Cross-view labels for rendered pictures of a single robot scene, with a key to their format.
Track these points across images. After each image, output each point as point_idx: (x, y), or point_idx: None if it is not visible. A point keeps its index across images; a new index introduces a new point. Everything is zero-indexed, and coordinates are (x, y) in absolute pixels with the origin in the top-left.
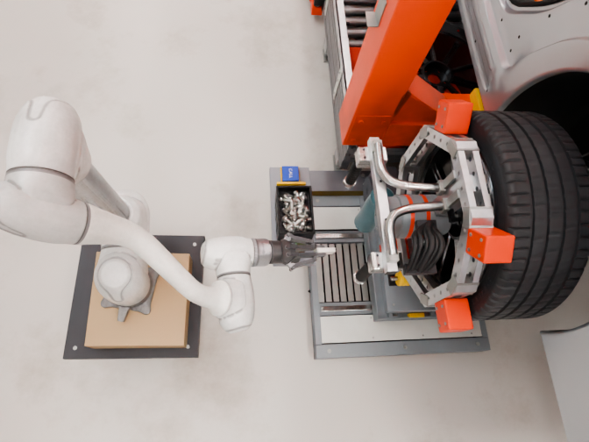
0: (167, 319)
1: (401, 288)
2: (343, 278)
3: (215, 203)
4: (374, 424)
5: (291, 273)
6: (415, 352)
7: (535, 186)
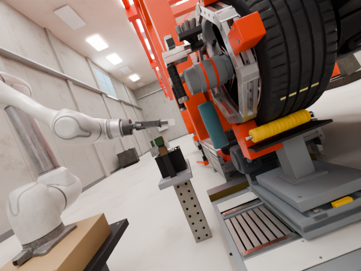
0: (58, 253)
1: (300, 186)
2: (257, 228)
3: (156, 235)
4: None
5: (213, 251)
6: None
7: None
